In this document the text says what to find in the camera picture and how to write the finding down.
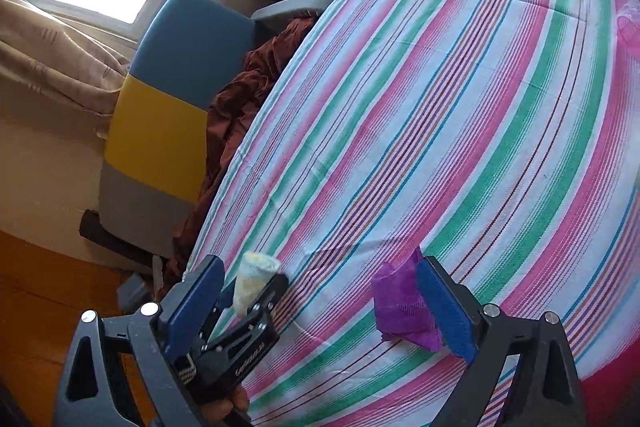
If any red plaid garment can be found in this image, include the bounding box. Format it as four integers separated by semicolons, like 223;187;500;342
564;347;640;427

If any pink patterned curtain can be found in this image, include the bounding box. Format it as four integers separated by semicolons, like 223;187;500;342
0;0;132;116

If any purple snack packet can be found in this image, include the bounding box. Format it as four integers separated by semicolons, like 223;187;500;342
371;247;445;351

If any person's left hand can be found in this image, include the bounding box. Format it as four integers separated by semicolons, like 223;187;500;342
200;399;252;427

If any small white packet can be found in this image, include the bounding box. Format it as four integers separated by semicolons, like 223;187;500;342
232;251;281;316

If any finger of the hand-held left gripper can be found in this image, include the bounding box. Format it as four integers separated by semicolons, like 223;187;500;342
202;284;239;349
244;274;290;334

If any maroon cloth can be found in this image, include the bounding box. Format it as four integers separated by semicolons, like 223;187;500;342
160;16;319;294

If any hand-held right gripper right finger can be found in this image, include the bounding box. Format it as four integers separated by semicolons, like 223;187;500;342
416;256;587;427

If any grey yellow blue chair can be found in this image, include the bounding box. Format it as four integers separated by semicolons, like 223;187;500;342
99;0;340;308

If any wooden wardrobe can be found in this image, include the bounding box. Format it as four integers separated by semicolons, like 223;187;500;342
0;229;171;427

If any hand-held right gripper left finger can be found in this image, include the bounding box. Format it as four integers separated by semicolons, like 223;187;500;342
52;256;225;427

